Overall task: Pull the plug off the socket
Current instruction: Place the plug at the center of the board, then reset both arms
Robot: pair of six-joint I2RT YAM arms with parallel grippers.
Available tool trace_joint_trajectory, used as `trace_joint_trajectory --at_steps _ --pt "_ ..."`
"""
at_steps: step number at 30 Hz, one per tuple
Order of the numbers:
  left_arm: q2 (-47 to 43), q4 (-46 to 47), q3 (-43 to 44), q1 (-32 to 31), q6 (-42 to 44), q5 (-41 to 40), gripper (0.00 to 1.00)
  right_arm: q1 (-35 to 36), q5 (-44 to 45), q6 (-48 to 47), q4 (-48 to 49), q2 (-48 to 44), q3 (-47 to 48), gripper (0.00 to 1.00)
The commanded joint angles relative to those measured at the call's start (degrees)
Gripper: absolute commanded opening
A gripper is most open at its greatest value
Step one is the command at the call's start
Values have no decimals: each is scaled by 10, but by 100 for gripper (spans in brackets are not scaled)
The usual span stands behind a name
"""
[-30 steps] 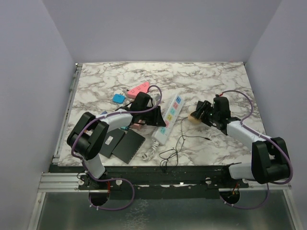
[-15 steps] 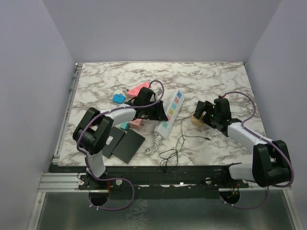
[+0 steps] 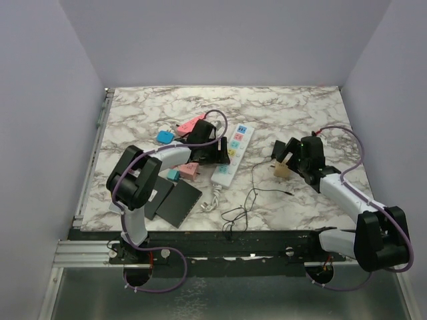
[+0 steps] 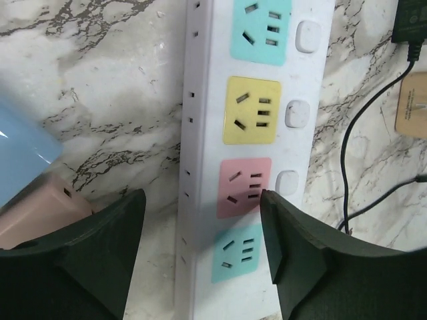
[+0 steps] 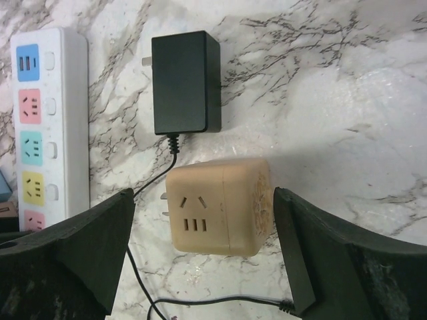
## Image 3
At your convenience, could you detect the white power strip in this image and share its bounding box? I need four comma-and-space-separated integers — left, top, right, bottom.
211, 123, 255, 189

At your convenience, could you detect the orange tan plug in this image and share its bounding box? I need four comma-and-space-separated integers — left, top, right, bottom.
274, 161, 290, 179

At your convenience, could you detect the white cord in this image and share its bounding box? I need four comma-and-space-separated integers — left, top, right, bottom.
199, 185, 224, 213

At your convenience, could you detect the pink cube socket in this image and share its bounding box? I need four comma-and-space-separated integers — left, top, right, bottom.
179, 163, 199, 181

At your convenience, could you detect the pink triangular power strip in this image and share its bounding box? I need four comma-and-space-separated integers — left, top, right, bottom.
176, 113, 205, 137

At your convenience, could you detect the teal charger plug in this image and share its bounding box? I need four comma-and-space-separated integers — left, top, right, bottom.
167, 169, 180, 182

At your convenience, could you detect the blue plug adapter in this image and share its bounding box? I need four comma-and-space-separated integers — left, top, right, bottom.
156, 131, 175, 145

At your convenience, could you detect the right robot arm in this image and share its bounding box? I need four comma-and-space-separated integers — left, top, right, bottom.
272, 135, 413, 272

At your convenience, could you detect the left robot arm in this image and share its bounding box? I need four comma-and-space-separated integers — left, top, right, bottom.
106, 119, 230, 263

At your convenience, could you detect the right black flat box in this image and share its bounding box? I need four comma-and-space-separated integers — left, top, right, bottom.
155, 181, 202, 228

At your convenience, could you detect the black flat box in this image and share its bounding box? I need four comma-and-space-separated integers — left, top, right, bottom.
155, 181, 202, 228
145, 177, 174, 220

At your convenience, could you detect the left black flat box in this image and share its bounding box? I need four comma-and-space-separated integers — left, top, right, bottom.
145, 177, 174, 220

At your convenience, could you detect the white flat remote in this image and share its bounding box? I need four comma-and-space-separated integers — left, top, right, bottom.
108, 203, 121, 214

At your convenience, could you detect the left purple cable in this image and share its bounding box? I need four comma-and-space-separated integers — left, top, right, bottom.
111, 109, 230, 294

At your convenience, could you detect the purple cable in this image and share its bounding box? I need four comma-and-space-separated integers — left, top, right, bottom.
111, 109, 230, 294
310, 125, 416, 291

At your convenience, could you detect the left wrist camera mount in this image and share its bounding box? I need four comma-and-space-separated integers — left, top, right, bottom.
212, 121, 224, 131

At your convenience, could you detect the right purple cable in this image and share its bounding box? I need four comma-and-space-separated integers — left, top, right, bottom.
310, 125, 416, 291

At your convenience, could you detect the thin black cable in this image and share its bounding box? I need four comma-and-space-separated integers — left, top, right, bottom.
222, 156, 294, 239

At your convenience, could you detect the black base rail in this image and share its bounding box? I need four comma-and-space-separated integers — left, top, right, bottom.
66, 228, 388, 278

